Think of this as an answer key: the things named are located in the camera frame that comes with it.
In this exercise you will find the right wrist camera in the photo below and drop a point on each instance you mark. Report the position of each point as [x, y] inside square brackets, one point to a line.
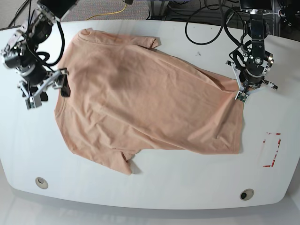
[33, 102]

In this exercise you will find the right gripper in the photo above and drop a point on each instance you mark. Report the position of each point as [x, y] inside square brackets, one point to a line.
[35, 78]

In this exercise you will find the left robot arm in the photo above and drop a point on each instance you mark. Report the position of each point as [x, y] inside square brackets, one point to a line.
[254, 31]

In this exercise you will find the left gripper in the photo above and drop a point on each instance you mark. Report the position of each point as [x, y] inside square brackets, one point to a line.
[253, 73]

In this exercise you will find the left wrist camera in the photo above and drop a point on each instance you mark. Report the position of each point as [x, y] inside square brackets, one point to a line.
[242, 96]

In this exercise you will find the red tape rectangle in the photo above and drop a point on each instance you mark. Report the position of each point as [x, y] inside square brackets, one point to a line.
[269, 150]

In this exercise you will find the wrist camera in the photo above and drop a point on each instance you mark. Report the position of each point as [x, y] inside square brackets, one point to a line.
[242, 96]
[33, 102]

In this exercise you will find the right table grommet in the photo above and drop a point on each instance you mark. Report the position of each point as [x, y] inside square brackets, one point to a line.
[246, 194]

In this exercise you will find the left table grommet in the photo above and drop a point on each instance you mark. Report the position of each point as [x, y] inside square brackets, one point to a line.
[41, 183]

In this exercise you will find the table grommet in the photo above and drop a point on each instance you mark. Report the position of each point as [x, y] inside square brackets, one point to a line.
[246, 194]
[41, 183]

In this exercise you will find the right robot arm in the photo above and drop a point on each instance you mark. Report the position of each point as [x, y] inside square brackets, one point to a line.
[38, 27]

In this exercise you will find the peach t-shirt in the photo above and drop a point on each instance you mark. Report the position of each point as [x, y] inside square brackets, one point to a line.
[127, 97]

